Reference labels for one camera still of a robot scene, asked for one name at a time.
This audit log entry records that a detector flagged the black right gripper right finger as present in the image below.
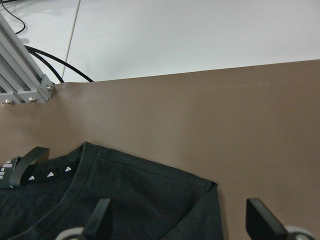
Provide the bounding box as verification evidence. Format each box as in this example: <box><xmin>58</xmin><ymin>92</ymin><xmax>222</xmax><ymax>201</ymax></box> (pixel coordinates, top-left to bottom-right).
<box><xmin>246</xmin><ymin>198</ymin><xmax>289</xmax><ymax>240</ymax></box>

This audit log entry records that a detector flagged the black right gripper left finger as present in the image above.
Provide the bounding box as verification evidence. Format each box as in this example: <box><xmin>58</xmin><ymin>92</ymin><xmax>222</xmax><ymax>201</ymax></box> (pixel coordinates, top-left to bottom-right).
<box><xmin>82</xmin><ymin>198</ymin><xmax>112</xmax><ymax>240</ymax></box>

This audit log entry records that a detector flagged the black printed t-shirt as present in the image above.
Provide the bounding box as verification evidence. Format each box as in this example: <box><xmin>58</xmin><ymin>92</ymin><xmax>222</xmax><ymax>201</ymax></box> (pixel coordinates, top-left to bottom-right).
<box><xmin>0</xmin><ymin>142</ymin><xmax>224</xmax><ymax>240</ymax></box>

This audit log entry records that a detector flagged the aluminium profile post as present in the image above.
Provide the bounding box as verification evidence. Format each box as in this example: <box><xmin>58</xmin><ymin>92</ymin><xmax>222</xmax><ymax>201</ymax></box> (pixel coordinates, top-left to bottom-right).
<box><xmin>0</xmin><ymin>16</ymin><xmax>54</xmax><ymax>105</ymax></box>

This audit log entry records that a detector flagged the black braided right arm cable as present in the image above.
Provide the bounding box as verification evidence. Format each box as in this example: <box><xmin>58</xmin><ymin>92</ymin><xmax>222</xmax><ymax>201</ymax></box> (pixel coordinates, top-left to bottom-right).
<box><xmin>23</xmin><ymin>45</ymin><xmax>95</xmax><ymax>83</ymax></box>

